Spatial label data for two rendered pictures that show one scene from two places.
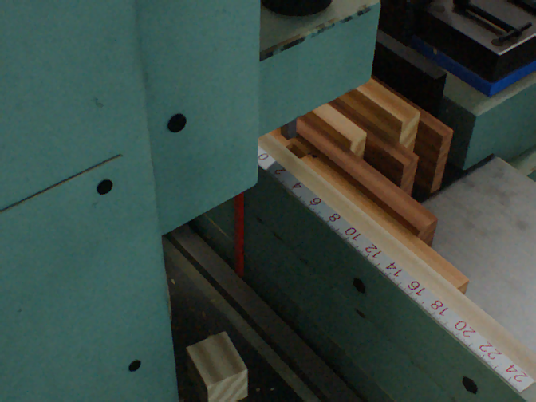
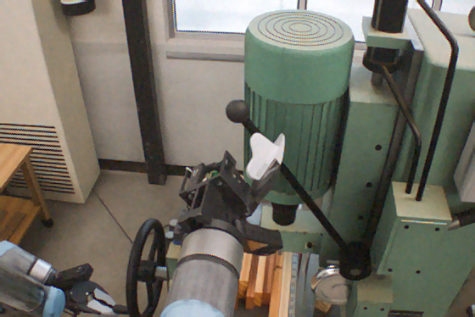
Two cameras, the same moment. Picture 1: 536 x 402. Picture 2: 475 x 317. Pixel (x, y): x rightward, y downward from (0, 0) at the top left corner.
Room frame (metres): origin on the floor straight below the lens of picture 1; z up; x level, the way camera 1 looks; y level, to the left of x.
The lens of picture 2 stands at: (1.01, 0.41, 1.79)
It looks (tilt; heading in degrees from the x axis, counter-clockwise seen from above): 39 degrees down; 228
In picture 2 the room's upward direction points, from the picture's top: straight up
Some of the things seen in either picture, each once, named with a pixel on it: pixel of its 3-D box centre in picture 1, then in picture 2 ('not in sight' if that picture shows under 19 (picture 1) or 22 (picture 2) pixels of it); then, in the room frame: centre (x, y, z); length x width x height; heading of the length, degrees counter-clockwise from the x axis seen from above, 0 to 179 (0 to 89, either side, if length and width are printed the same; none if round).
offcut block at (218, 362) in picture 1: (217, 372); not in sight; (0.36, 0.03, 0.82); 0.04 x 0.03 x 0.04; 29
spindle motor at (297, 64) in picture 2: not in sight; (293, 108); (0.49, -0.02, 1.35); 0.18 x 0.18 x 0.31
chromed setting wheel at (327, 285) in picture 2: not in sight; (340, 285); (0.50, 0.16, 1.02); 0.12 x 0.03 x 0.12; 130
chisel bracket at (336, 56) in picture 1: (269, 62); (291, 233); (0.48, 0.00, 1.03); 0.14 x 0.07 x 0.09; 130
